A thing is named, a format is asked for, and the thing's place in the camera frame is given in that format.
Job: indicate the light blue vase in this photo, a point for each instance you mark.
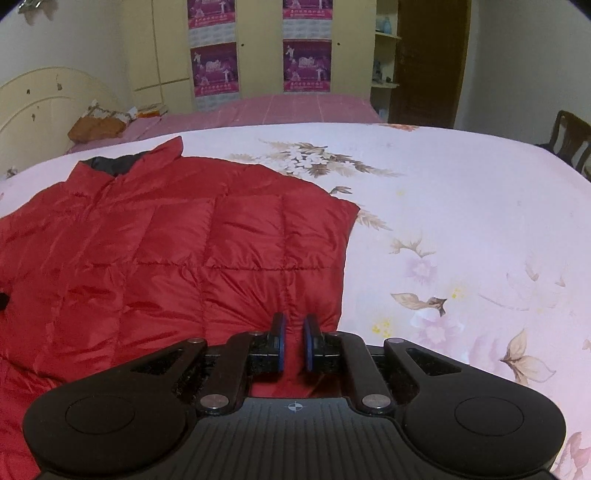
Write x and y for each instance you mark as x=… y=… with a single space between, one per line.
x=384 y=25

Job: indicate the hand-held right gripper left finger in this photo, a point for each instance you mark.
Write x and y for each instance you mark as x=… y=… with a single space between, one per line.
x=278 y=344

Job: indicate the magenta wall poster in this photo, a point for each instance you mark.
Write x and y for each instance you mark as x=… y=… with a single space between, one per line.
x=215 y=69
x=307 y=67
x=307 y=9
x=210 y=14

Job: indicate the pink checked bedspread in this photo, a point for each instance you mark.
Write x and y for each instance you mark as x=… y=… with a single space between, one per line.
x=277 y=110

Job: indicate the small dark figurines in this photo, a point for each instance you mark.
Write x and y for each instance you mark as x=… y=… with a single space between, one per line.
x=381 y=74

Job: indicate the yellow wardrobe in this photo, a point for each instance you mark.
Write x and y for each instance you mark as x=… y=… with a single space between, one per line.
x=258 y=55

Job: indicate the pink floral bedsheet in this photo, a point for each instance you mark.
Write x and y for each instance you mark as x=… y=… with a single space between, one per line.
x=461 y=221

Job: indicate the metal wall hook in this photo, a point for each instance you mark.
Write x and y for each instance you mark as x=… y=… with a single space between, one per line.
x=31 y=5

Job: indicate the brown wooden door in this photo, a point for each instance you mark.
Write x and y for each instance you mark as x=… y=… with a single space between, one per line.
x=429 y=64

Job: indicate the dark wooden chair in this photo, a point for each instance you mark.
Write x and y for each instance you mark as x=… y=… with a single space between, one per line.
x=570 y=138

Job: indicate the cream wooden headboard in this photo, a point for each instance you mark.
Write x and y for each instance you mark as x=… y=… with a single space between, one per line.
x=37 y=110

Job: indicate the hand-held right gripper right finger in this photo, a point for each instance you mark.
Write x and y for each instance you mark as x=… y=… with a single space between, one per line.
x=308 y=344

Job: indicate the red puffer jacket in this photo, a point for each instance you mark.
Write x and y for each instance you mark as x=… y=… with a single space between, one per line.
x=161 y=258

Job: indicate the orange-brown cloth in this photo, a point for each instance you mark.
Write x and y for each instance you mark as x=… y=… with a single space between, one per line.
x=94 y=128

